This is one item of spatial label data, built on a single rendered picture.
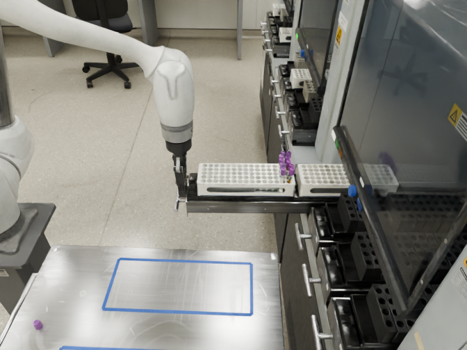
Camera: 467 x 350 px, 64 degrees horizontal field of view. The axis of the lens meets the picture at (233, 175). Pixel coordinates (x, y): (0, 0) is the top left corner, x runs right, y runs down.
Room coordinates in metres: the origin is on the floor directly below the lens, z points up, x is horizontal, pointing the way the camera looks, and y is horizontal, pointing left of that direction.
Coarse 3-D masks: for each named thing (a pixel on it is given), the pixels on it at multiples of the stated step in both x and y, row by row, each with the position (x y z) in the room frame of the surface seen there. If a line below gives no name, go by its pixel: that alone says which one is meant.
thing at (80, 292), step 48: (48, 288) 0.49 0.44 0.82; (96, 288) 0.49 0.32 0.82; (144, 288) 0.50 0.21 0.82; (192, 288) 0.50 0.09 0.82; (240, 288) 0.50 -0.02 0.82; (0, 336) 0.39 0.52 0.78; (48, 336) 0.38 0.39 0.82; (96, 336) 0.38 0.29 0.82; (144, 336) 0.38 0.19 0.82; (192, 336) 0.38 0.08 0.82; (240, 336) 0.38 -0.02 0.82
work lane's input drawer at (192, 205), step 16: (192, 176) 0.91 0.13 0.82; (192, 192) 0.84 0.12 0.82; (176, 208) 0.83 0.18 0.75; (192, 208) 0.81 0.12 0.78; (208, 208) 0.81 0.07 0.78; (224, 208) 0.81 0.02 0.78; (240, 208) 0.81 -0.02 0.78; (256, 208) 0.81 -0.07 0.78; (272, 208) 0.81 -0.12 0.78; (288, 208) 0.81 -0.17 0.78; (304, 208) 0.81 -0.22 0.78
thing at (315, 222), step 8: (312, 208) 0.79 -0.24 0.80; (320, 208) 0.78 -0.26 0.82; (312, 216) 0.76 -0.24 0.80; (320, 216) 0.75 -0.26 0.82; (296, 224) 0.77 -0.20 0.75; (312, 224) 0.75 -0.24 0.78; (320, 224) 0.72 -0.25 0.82; (328, 224) 0.73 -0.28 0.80; (296, 232) 0.74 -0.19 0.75; (312, 232) 0.73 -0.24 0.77; (320, 232) 0.69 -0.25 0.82; (328, 232) 0.69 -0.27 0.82; (312, 240) 0.71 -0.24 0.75; (320, 240) 0.67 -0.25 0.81; (328, 240) 0.67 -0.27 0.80; (336, 240) 0.67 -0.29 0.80; (344, 240) 0.67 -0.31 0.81
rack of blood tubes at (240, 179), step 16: (208, 176) 0.87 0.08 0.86; (224, 176) 0.86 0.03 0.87; (240, 176) 0.87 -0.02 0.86; (256, 176) 0.87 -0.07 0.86; (272, 176) 0.87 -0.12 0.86; (208, 192) 0.83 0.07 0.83; (224, 192) 0.83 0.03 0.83; (240, 192) 0.83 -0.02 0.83; (256, 192) 0.83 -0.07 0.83; (272, 192) 0.83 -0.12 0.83; (288, 192) 0.83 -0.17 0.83
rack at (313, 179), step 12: (300, 168) 0.91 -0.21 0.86; (312, 168) 0.91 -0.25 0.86; (324, 168) 0.91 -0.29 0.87; (336, 168) 0.91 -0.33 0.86; (300, 180) 0.85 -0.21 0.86; (312, 180) 0.85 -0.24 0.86; (324, 180) 0.85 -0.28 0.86; (336, 180) 0.86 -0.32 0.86; (348, 180) 0.86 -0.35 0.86; (300, 192) 0.83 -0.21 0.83; (312, 192) 0.86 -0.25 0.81; (324, 192) 0.86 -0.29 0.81; (336, 192) 0.86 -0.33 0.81
